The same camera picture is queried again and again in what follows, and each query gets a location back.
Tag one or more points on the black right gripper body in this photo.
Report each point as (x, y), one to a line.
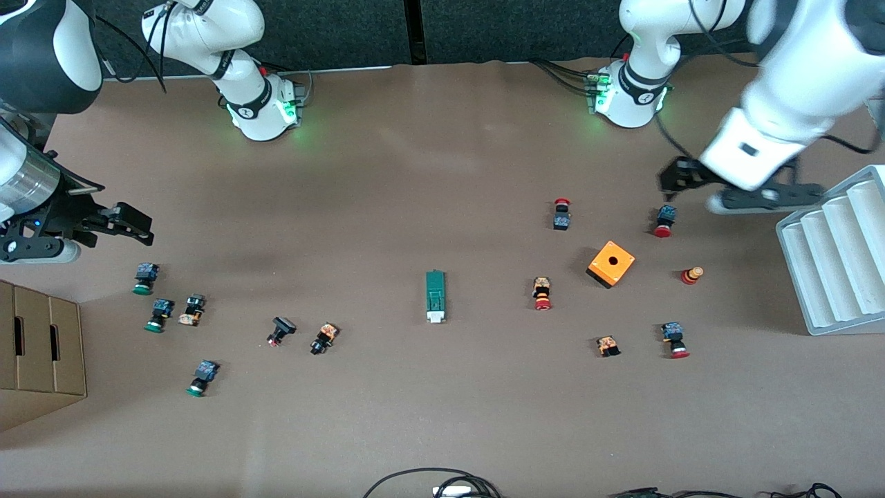
(63, 207)

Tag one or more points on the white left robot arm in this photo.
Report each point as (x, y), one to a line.
(774, 104)

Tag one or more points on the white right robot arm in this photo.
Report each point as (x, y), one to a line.
(207, 28)

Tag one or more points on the red push button blue block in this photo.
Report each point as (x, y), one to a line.
(666, 216)
(561, 221)
(672, 332)

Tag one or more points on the green push button blue block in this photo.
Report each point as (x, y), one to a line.
(162, 308)
(206, 372)
(146, 273)

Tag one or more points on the red mushroom button head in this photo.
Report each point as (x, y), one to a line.
(688, 277)

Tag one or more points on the brown cardboard box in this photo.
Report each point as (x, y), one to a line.
(41, 346)

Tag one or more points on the grey ridged plastic tray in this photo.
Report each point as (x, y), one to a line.
(830, 277)

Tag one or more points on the red emergency button orange block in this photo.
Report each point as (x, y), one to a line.
(542, 287)

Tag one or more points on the orange black contact block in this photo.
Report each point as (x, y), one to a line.
(608, 344)

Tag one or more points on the grey metal cabinet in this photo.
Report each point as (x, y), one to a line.
(877, 114)

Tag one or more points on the black flat square button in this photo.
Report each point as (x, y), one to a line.
(283, 325)

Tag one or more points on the black knob selector orange block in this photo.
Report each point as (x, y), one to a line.
(325, 337)

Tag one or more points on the white power strip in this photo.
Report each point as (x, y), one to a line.
(453, 492)

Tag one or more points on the black switch orange block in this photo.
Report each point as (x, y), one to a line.
(193, 308)

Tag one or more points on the orange button enclosure box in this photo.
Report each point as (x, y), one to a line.
(601, 271)

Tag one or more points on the black vertical post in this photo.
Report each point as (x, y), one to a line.
(415, 28)

